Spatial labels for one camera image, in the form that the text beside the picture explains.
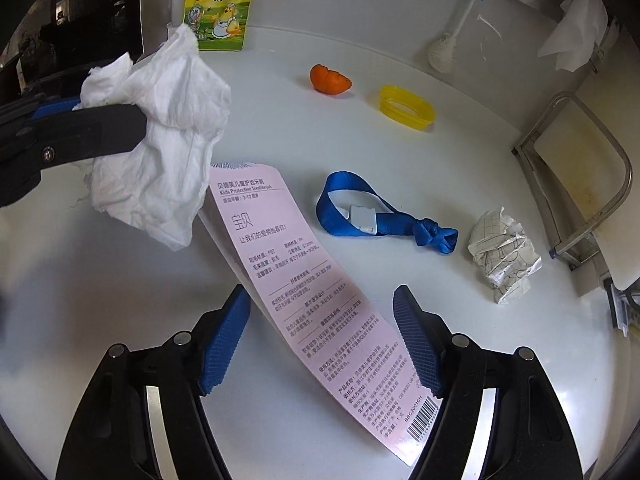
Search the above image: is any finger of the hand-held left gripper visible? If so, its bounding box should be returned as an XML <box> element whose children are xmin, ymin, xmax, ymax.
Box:
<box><xmin>0</xmin><ymin>104</ymin><xmax>149</xmax><ymax>207</ymax></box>
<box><xmin>0</xmin><ymin>99</ymin><xmax>86</xmax><ymax>128</ymax></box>

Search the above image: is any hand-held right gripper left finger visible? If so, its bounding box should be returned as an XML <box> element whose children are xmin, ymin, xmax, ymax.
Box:
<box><xmin>55</xmin><ymin>284</ymin><xmax>252</xmax><ymax>480</ymax></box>

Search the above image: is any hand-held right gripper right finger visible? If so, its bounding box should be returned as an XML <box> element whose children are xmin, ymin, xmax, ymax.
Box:
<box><xmin>392</xmin><ymin>285</ymin><xmax>586</xmax><ymax>480</ymax></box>

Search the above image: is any white tissue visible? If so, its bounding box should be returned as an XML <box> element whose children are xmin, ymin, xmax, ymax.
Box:
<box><xmin>74</xmin><ymin>22</ymin><xmax>232</xmax><ymax>253</ymax></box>

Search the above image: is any pink packaging card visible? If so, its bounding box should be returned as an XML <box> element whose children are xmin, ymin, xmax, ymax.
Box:
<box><xmin>200</xmin><ymin>162</ymin><xmax>443</xmax><ymax>468</ymax></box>

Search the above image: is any printed paper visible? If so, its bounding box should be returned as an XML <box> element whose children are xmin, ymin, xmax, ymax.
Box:
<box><xmin>467</xmin><ymin>206</ymin><xmax>542</xmax><ymax>306</ymax></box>

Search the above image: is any blue fabric strap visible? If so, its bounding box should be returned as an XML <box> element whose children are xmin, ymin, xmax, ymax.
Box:
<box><xmin>316</xmin><ymin>171</ymin><xmax>459</xmax><ymax>256</ymax></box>

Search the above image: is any orange peel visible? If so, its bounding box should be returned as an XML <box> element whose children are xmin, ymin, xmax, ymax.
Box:
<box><xmin>310</xmin><ymin>63</ymin><xmax>352</xmax><ymax>97</ymax></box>

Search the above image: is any yellow plastic lid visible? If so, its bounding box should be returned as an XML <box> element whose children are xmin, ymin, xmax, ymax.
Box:
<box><xmin>378</xmin><ymin>85</ymin><xmax>436</xmax><ymax>132</ymax></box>

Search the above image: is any black range hood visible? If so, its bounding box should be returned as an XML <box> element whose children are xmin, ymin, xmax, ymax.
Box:
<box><xmin>0</xmin><ymin>0</ymin><xmax>173</xmax><ymax>106</ymax></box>

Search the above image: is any yellow seasoning pouch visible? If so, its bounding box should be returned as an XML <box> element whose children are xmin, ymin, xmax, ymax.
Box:
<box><xmin>185</xmin><ymin>0</ymin><xmax>261</xmax><ymax>53</ymax></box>

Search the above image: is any large white cutting board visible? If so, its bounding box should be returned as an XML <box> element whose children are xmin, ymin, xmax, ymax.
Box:
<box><xmin>570</xmin><ymin>60</ymin><xmax>640</xmax><ymax>293</ymax></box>

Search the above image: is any small stained cutting board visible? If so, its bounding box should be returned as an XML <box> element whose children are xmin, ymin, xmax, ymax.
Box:
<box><xmin>530</xmin><ymin>102</ymin><xmax>626</xmax><ymax>246</ymax></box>

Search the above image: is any metal cutting board rack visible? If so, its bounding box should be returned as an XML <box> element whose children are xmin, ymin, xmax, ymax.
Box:
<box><xmin>512</xmin><ymin>91</ymin><xmax>633</xmax><ymax>273</ymax></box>

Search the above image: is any white bottle brush blue tip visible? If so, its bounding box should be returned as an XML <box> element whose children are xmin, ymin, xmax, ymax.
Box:
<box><xmin>426</xmin><ymin>0</ymin><xmax>492</xmax><ymax>72</ymax></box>

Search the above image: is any white hanging cloth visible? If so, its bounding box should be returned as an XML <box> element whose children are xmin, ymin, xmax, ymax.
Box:
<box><xmin>537</xmin><ymin>0</ymin><xmax>608</xmax><ymax>73</ymax></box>

